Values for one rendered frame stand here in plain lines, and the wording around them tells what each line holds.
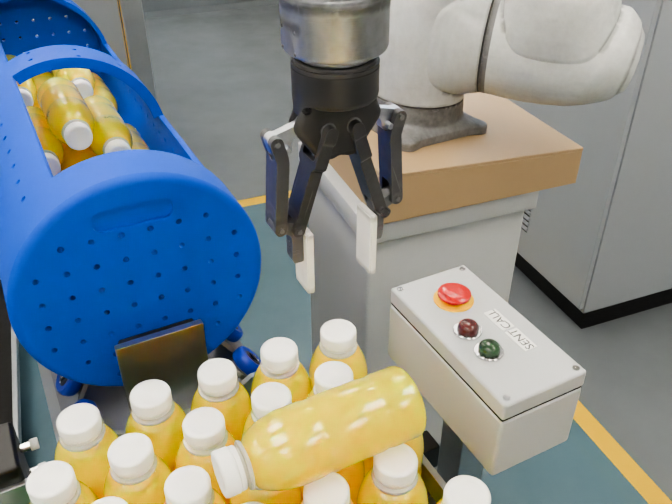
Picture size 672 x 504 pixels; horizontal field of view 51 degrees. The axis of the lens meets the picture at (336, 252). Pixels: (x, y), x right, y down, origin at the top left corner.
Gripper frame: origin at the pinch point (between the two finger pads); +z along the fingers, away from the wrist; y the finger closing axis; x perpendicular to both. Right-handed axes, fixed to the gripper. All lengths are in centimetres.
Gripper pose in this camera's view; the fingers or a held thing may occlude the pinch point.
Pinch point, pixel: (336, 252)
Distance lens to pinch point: 70.0
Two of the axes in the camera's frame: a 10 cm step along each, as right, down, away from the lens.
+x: 4.6, 5.1, -7.3
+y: -8.9, 2.6, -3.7
